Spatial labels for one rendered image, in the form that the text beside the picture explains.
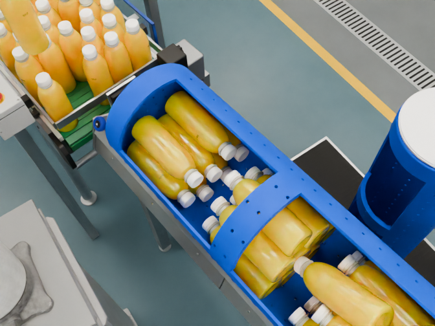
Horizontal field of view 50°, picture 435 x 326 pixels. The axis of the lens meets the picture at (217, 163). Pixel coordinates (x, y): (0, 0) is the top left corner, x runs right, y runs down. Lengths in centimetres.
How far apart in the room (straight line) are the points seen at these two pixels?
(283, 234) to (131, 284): 134
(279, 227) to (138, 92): 45
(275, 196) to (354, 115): 174
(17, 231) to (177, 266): 112
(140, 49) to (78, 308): 77
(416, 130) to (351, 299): 57
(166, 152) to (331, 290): 48
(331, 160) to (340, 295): 139
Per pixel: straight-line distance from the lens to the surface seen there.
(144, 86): 110
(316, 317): 98
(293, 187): 96
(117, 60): 142
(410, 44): 307
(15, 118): 138
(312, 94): 267
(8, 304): 103
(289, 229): 94
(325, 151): 229
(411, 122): 135
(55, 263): 112
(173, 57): 147
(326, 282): 96
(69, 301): 108
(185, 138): 116
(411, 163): 132
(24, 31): 130
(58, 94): 138
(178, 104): 116
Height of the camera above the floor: 207
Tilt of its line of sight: 60 degrees down
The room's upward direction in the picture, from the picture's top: 4 degrees counter-clockwise
